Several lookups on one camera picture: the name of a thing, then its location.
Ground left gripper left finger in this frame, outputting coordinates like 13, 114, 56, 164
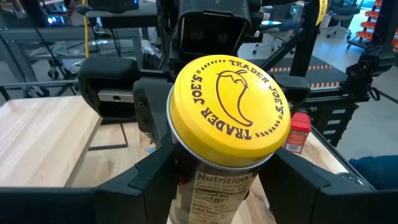
0, 141, 178, 224

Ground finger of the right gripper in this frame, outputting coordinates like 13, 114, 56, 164
273, 75, 312, 113
132, 77, 174, 147

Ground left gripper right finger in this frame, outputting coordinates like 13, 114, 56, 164
257, 148, 398, 224

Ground brown labelled spice jar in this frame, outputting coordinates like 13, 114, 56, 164
167, 141, 259, 224

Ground wooden shelf with black legs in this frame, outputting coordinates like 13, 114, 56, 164
0, 95, 129, 188

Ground black mat with striped edge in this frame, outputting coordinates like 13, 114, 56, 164
269, 55, 349, 90

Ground red-lid spice jar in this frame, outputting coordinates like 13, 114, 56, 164
282, 112, 312, 155

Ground person's leg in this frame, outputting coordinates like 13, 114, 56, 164
348, 154, 398, 191

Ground office chair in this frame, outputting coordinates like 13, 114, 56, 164
325, 0, 361, 40

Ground black aluminium table frame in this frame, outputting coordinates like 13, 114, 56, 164
261, 0, 379, 189

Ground yellow cable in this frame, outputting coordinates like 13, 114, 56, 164
82, 0, 91, 58

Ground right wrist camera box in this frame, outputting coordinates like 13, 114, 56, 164
176, 9, 253, 62

